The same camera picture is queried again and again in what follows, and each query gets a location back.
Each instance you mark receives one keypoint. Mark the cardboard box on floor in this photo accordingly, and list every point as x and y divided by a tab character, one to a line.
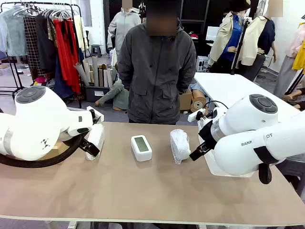
186	100

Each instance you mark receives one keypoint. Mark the black storage bin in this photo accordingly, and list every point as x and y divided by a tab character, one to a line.
91	94

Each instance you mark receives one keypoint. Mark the bare mannequin legs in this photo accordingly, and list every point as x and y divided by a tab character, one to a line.
291	96

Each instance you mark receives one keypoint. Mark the person in light hoodie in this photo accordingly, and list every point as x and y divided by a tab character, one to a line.
124	26

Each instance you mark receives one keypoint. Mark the black checkered garment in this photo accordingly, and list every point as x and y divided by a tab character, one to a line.
31	47

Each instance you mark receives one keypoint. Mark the cream hanging garment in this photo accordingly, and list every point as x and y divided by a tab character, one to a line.
79	31

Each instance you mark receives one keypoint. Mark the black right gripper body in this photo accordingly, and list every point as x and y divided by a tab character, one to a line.
208	132

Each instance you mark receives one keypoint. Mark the navy hanging garment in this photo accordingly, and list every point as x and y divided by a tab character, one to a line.
60	81

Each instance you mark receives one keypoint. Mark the white computer case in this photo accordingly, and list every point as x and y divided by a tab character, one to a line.
202	63

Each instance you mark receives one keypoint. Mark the small grey stool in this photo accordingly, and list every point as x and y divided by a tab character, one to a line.
96	50

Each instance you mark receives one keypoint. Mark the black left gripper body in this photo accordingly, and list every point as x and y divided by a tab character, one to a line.
95	117

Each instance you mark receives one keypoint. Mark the white paper roll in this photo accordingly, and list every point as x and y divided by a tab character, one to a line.
105	78
110	77

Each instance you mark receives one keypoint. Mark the white board panel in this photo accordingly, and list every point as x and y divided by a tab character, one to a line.
212	33

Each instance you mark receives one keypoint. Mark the clear plastic container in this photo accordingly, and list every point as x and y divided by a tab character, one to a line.
209	162

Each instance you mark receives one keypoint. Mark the mannequin yellow top grey trousers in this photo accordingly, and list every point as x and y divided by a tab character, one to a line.
286	71

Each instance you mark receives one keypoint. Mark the beige paper roll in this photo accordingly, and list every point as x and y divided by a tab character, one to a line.
86	68

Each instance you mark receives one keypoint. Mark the bubble clock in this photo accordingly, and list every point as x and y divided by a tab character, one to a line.
180	145
97	134

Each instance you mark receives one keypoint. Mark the white side table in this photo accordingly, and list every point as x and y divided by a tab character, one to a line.
233	88

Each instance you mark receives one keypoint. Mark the tall grey paper roll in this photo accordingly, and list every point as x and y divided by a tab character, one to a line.
95	71

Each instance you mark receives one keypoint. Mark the red cap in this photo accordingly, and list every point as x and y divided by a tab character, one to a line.
194	36

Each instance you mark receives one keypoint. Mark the grey leaning paper roll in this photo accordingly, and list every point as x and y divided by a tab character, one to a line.
82	75

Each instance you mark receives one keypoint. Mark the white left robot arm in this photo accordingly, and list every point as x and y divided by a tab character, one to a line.
35	124

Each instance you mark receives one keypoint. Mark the black hanging garment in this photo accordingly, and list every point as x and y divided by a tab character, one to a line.
44	47

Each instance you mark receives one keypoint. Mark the brown paper spool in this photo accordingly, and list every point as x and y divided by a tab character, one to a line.
197	105

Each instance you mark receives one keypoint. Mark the black bucket hat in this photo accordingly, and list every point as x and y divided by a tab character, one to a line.
238	5

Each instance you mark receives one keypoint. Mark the brown cardboard tube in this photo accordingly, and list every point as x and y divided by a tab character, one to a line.
101	78

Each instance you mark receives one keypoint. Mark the black metal clothes rack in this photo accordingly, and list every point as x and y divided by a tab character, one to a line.
43	3

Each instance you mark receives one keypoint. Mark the mannequin beige coat blue shirt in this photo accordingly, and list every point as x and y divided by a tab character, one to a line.
224	40

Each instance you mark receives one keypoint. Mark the light blue fleece jacket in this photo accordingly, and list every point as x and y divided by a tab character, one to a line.
14	35

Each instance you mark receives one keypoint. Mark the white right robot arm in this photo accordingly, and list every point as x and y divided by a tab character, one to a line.
247	148

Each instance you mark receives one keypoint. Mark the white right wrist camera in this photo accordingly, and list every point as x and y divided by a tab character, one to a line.
194	117

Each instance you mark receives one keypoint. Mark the person in grey jacket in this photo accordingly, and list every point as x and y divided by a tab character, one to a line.
156	78

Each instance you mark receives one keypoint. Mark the open cardboard box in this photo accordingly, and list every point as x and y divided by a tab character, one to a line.
60	148

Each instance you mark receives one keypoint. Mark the black tripod stand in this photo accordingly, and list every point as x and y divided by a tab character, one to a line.
240	45

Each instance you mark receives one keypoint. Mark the child mannequin green hoodie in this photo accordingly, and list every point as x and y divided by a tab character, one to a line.
119	95

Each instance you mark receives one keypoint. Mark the black plastic stool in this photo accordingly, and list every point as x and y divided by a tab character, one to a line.
294	173

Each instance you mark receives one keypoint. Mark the brown patterned garment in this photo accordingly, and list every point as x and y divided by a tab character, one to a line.
51	31

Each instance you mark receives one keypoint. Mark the red hanging dress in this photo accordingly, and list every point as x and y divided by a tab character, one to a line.
64	52

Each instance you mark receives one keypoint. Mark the white digital clock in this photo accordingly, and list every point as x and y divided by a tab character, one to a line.
141	148

